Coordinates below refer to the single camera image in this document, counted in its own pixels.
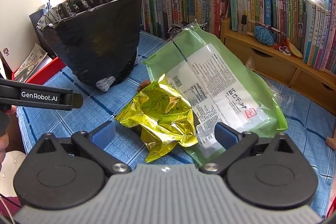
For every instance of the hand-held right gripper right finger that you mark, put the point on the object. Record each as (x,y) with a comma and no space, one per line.
(225,133)

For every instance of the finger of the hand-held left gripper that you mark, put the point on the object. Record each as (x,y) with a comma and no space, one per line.
(78,102)

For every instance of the illustrated magazine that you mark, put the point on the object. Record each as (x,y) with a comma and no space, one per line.
(31,61)

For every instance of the green plastic packaging bag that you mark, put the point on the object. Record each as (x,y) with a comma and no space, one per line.
(199,40)

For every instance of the clear plastic bag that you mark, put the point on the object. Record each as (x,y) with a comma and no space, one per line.
(275,92)

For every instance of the person's left hand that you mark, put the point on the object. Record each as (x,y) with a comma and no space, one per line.
(11,109)

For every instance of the white striped cloth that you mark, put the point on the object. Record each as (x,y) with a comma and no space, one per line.
(105,84)

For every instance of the wooden desk organizer with drawers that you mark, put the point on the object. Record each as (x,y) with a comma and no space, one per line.
(275,69)

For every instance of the blue yarn ball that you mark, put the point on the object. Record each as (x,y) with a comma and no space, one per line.
(263,35)

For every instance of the orange yellow toy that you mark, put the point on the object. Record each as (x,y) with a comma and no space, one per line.
(294,50)

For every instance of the red box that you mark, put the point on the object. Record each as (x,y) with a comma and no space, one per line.
(44,70)

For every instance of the yellow snack wrapper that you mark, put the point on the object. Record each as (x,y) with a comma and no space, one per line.
(157,113)

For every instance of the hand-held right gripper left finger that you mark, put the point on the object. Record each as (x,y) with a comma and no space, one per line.
(103,132)

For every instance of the blue checked mat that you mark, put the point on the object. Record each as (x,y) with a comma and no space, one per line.
(86,108)

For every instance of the miniature bicycle model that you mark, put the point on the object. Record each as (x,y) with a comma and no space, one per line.
(175,31)

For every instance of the trash bin with black bag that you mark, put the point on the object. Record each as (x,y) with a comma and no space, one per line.
(99,37)

